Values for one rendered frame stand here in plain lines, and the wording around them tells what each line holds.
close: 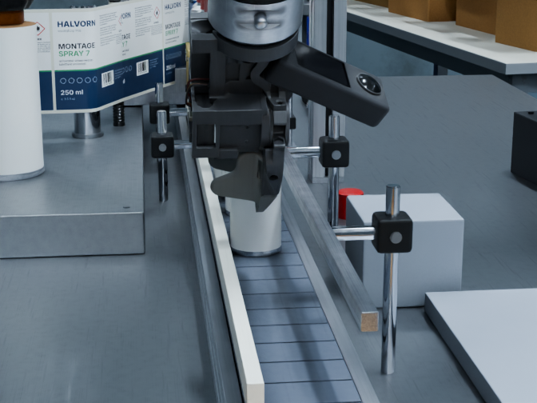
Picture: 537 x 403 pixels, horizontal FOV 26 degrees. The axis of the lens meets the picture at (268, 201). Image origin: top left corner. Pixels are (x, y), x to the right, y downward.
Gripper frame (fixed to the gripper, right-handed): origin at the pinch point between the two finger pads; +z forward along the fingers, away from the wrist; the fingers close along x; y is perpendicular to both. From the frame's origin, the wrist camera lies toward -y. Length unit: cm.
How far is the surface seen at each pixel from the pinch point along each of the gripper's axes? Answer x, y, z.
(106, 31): -62, 16, 27
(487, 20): -212, -96, 138
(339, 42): -49, -15, 20
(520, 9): -187, -96, 116
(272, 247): -1.9, -1.2, 8.7
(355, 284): 22.3, -3.4, -13.8
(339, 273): 19.7, -2.8, -12.0
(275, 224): -3.2, -1.4, 6.8
